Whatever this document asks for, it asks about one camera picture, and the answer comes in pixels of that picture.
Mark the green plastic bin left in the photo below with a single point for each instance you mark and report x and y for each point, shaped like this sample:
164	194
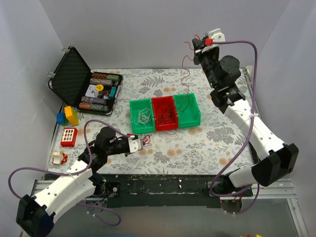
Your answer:
142	116

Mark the green toy brick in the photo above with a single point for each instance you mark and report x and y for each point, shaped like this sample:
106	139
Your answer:
65	123

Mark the green plastic bin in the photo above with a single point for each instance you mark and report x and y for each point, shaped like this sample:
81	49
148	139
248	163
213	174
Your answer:
142	116
188	111

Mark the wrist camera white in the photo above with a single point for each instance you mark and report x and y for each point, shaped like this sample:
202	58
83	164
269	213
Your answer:
135	145
216	35

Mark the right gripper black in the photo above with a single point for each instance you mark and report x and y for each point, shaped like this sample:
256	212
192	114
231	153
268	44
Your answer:
200	55

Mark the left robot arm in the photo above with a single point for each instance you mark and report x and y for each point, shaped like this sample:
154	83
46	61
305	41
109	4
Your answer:
37	214

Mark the black poker chip case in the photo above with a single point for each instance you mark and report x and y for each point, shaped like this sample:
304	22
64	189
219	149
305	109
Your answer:
74	83

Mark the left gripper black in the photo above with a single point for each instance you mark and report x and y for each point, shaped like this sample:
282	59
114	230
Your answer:
127	150

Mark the red white toy brick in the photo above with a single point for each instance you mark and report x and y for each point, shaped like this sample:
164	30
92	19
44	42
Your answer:
69	137

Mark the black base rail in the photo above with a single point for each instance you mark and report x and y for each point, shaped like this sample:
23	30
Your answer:
132	190

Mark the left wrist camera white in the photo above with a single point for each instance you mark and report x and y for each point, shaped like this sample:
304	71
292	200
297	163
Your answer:
135	145

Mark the yellow poker dealer chip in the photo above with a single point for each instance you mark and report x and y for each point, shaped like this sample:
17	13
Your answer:
99	87

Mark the yellow toy brick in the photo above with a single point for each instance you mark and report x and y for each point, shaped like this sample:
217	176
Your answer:
71	115

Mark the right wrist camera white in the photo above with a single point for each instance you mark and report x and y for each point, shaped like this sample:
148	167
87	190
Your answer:
216	35

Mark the small white red toy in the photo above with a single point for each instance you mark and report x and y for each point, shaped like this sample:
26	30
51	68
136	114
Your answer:
59	158

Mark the green plastic bin right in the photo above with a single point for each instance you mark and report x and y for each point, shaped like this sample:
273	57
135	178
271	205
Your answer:
188	111

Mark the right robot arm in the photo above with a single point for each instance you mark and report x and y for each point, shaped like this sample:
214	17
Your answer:
277	159

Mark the red plastic bin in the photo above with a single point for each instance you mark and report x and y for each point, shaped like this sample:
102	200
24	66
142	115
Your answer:
165	114

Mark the blue toy brick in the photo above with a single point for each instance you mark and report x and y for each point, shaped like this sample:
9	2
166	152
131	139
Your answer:
60	119

